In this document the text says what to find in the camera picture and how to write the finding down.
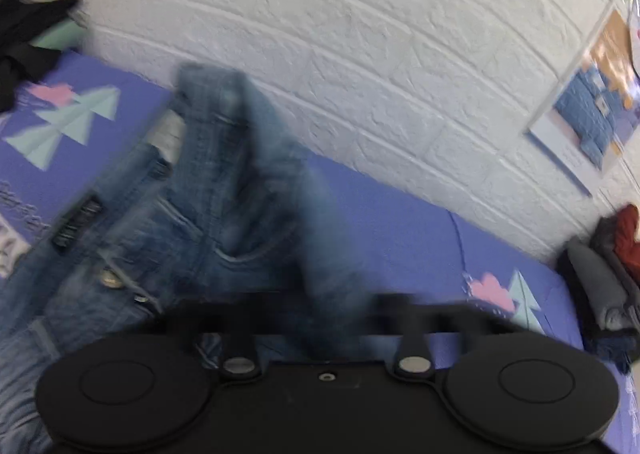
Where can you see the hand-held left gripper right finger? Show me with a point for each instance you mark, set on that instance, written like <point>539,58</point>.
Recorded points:
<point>413,334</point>

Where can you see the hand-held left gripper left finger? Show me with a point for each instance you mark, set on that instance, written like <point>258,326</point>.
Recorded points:
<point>237,336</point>

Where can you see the blue denim jeans pants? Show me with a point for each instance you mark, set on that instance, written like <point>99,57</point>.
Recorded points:
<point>225,184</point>

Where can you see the purple printed bed sheet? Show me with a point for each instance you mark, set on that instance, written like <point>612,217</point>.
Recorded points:
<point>395,219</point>

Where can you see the grey folded clothing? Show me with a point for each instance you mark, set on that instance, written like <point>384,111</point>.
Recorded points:
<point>595,284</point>

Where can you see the dark blue cloth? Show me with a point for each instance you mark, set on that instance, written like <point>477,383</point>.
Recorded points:
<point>612,349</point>

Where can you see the red garment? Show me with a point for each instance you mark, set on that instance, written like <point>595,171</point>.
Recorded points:
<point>629,239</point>

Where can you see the mint green cloth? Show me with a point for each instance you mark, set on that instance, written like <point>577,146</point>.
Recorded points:
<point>56,37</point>

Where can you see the black clothing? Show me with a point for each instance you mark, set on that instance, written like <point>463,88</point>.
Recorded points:
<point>25,53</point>

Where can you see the wall poster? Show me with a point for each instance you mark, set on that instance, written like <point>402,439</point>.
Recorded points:
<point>585,108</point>

